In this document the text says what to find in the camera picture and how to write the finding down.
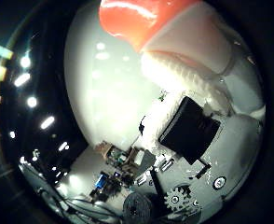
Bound orange-red object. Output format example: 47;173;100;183
98;0;267;123

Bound cluttered wooden shelf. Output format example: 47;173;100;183
94;140;158;175

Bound small blue background screen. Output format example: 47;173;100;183
94;172;109;189

